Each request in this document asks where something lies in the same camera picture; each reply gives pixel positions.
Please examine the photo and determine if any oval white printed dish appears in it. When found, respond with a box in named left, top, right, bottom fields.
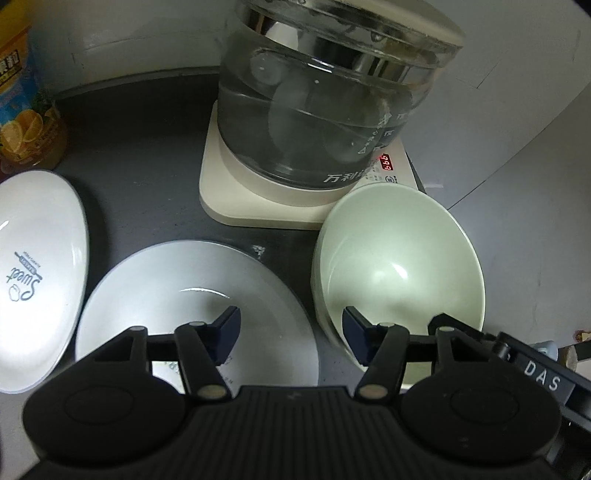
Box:
left=0, top=169, right=89, bottom=394

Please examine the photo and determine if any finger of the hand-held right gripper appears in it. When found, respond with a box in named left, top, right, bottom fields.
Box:
left=428, top=312, right=506, bottom=347

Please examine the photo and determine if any round white plate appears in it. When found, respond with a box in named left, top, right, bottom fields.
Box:
left=75, top=239, right=320, bottom=388

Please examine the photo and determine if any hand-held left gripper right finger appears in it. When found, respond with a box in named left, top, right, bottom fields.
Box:
left=342, top=306, right=462, bottom=400

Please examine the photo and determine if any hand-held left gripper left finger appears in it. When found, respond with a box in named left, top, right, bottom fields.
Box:
left=76, top=305, right=243, bottom=400

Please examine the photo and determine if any pale green bowl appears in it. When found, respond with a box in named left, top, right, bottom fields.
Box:
left=310, top=181, right=488, bottom=386

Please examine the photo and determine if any glass electric kettle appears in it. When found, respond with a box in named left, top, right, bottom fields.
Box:
left=217, top=0, right=465, bottom=190

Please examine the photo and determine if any orange juice bottle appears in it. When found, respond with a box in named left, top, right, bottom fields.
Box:
left=0, top=18, right=70, bottom=174

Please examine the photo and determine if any beige kettle base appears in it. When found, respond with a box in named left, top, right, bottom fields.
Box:
left=198, top=99, right=419, bottom=229

